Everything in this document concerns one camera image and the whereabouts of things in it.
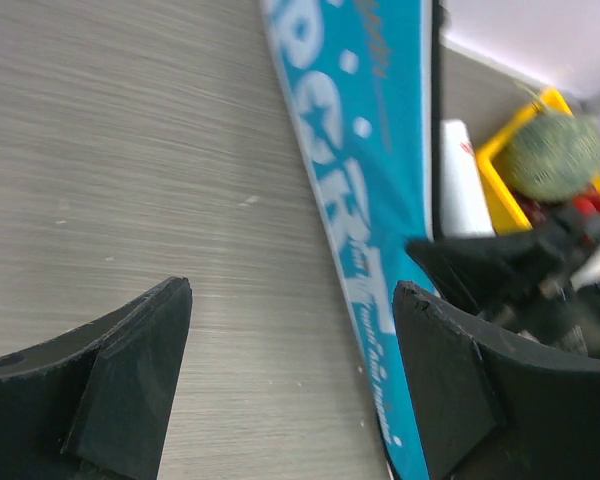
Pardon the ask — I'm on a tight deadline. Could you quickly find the red cherry cluster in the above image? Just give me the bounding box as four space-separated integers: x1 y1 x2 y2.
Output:
513 184 600 225

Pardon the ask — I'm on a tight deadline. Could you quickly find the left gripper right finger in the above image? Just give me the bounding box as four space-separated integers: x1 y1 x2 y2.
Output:
393 282 600 479

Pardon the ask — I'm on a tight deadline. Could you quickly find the blue racket bag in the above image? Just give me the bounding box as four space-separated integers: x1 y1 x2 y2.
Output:
260 1 444 479

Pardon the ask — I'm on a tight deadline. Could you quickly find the green melon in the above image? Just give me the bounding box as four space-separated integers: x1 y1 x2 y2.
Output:
500 99 600 203

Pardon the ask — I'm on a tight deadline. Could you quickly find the white shuttlecock tube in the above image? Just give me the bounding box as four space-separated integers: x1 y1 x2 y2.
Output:
440 119 495 237

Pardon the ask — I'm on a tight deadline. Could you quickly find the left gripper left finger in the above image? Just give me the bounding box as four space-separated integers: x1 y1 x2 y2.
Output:
0 277 193 479

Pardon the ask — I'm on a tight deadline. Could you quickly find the yellow plastic tray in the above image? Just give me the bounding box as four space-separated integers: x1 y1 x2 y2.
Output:
476 88 600 234

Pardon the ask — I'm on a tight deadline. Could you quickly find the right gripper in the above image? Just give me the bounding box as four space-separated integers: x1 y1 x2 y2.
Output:
406 205 600 359

